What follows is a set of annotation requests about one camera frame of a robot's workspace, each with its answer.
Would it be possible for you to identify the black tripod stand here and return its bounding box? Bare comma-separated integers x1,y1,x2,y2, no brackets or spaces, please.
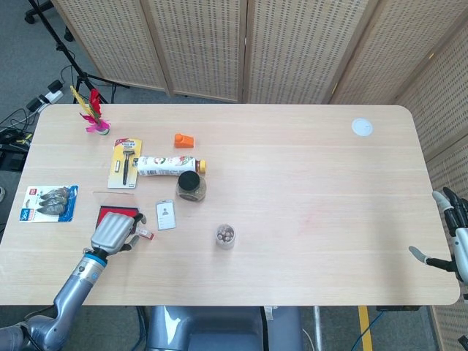
27,0,129,105

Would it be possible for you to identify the clear cup with nuts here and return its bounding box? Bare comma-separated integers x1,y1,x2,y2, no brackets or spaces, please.
213,223,237,251

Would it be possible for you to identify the white round cable grommet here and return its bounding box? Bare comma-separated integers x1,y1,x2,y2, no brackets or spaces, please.
351,116,375,137

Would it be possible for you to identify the white table leg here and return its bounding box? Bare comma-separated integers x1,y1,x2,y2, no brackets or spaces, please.
313,306,323,351

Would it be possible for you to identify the orange plastic block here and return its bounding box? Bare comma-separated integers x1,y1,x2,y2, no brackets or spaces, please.
173,133,196,149

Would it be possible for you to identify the colourful feather shuttlecock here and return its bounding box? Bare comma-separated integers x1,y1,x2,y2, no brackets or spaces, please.
69,86,111,137

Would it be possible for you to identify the white power strip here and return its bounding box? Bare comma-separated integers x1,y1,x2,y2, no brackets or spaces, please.
38,89,64,104

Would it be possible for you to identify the white ID card badge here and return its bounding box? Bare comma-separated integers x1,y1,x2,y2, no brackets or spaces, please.
156,199,177,232

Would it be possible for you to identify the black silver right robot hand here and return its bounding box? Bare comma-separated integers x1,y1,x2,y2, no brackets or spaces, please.
408,186,468,284

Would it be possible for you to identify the yellow razor blister pack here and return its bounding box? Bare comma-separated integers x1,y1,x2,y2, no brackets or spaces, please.
107,137,144,190

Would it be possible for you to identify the black lid spice jar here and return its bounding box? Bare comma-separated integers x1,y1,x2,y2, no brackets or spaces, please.
175,170,208,203

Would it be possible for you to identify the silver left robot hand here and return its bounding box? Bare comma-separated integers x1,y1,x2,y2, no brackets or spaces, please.
89,211,148,256

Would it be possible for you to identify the red rectangular tray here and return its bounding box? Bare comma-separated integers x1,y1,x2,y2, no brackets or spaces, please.
95,205,141,235

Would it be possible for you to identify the blue blister pack of clips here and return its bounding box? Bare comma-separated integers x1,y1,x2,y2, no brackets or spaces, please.
18,184,80,223

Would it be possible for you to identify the black chair caster base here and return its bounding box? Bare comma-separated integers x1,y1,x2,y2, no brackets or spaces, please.
24,0,52,25

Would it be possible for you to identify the white bottle orange cap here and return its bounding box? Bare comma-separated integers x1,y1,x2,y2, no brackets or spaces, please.
135,155,208,178

